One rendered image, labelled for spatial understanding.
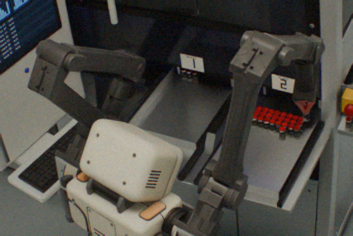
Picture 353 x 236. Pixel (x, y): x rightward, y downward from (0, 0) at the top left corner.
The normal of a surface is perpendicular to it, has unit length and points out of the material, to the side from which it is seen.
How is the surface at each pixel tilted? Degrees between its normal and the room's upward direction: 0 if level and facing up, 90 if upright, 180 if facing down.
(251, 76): 81
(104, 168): 48
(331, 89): 90
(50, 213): 0
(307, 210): 90
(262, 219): 90
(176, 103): 0
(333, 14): 90
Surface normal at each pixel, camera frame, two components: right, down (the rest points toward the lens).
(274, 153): -0.11, -0.76
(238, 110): -0.51, 0.48
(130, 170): -0.55, -0.10
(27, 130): 0.79, 0.33
